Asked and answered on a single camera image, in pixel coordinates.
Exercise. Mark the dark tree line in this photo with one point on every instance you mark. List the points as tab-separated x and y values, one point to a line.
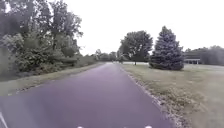
208	55

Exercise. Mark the low shelter building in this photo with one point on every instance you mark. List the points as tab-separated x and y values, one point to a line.
192	61

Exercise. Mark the wood of trees and bushes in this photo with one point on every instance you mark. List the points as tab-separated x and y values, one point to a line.
36	43

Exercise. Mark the narrow grass verge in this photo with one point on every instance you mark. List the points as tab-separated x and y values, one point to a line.
36	80

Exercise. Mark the broad leafy tree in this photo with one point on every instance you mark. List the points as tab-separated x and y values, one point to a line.
136	45

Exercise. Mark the distant row of trees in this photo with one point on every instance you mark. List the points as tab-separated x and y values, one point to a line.
104	56

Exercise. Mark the wide grass lawn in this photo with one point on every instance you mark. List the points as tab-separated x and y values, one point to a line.
186	86

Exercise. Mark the large conifer tree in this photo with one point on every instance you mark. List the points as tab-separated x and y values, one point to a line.
166	50

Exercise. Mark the grey asphalt path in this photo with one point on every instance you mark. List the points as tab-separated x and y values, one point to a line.
96	100

